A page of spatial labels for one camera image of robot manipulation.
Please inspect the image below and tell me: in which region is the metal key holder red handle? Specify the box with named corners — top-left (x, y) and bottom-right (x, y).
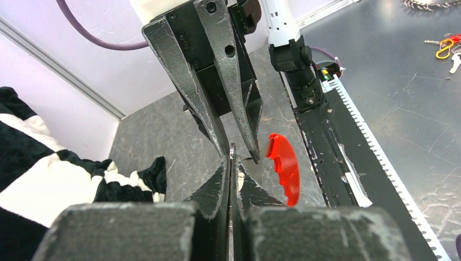
top-left (229, 134), bottom-right (301, 261)

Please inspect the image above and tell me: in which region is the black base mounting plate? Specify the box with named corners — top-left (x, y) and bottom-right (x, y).
top-left (284, 72), bottom-right (437, 261)

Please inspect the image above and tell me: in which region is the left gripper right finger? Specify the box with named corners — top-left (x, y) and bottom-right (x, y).
top-left (231, 156), bottom-right (412, 260)

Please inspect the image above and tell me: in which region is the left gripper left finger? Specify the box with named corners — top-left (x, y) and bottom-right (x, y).
top-left (33, 156), bottom-right (231, 260)

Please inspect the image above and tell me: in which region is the white slotted cable duct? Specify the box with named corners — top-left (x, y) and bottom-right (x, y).
top-left (322, 78), bottom-right (450, 260)

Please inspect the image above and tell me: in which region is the black white checkered pillow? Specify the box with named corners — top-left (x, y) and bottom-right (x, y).
top-left (1, 86), bottom-right (167, 260)

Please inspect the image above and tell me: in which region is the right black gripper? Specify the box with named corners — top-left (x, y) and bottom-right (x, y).
top-left (142, 1), bottom-right (262, 163)

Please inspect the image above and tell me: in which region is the spare metal key ring holder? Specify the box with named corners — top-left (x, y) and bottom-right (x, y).
top-left (400, 0), bottom-right (460, 11)

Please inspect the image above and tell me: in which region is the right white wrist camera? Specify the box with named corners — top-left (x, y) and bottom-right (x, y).
top-left (129, 0), bottom-right (188, 26)

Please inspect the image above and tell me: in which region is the bunch of keys with tags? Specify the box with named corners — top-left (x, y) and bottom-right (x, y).
top-left (424, 34), bottom-right (460, 74)

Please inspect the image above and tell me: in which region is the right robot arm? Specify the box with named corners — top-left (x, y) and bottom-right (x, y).
top-left (131, 1), bottom-right (324, 161)

